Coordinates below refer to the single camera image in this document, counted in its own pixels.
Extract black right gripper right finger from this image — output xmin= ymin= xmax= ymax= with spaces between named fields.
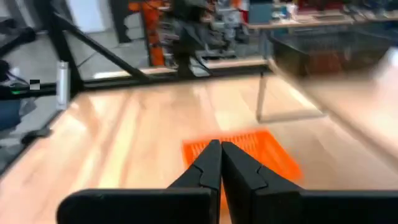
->
xmin=221 ymin=141 xmax=398 ymax=224

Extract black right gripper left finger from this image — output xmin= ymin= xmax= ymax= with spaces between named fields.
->
xmin=55 ymin=139 xmax=223 ymax=224

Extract orange slotted plastic basket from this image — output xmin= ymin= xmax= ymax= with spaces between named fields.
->
xmin=182 ymin=129 xmax=304 ymax=218

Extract black slotted plastic basket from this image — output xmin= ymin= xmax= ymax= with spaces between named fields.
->
xmin=269 ymin=24 xmax=398 ymax=77

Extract storage rack with red bins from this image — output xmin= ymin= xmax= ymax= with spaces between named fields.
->
xmin=127 ymin=0 xmax=249 ymax=68

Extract black device with green light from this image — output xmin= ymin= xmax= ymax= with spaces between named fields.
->
xmin=0 ymin=58 xmax=58 ymax=100

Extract silver frame bracket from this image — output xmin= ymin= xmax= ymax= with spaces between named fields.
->
xmin=56 ymin=60 xmax=71 ymax=110

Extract black table frame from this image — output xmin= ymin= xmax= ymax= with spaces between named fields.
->
xmin=0 ymin=9 xmax=271 ymax=97

